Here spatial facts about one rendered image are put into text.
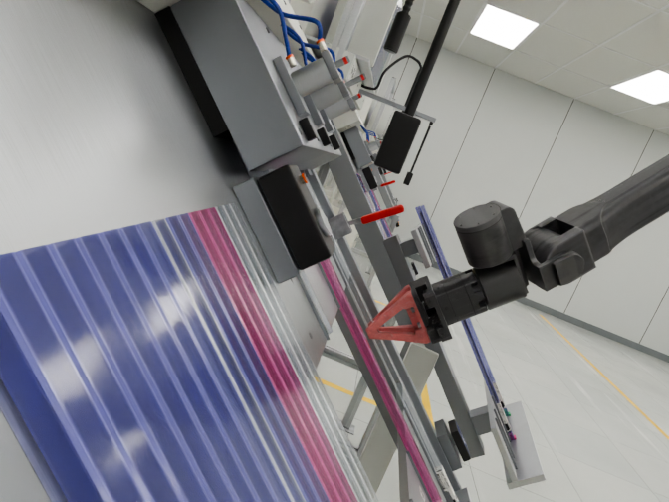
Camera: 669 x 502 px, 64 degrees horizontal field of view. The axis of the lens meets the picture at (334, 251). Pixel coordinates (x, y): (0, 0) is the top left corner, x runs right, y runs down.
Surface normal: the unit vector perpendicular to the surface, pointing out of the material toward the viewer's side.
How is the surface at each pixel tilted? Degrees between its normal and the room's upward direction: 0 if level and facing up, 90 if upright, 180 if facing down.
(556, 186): 90
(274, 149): 90
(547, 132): 90
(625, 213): 86
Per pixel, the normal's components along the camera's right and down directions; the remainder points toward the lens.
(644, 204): 0.21, 0.26
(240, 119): -0.10, 0.15
